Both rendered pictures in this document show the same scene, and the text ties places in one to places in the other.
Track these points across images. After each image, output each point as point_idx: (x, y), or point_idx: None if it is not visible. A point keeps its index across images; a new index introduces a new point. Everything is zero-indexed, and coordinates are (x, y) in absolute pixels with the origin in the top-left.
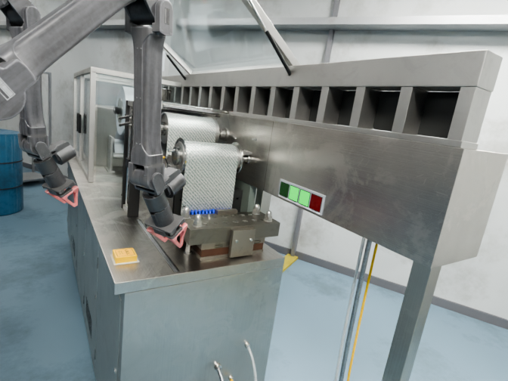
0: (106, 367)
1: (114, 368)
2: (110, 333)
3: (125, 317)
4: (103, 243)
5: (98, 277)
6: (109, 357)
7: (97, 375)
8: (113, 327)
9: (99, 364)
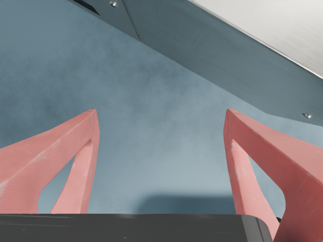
0: (230, 81)
1: (309, 117)
2: (282, 94)
3: None
4: (284, 41)
5: (135, 2)
6: (266, 94)
7: (160, 51)
8: (319, 108)
9: (175, 55)
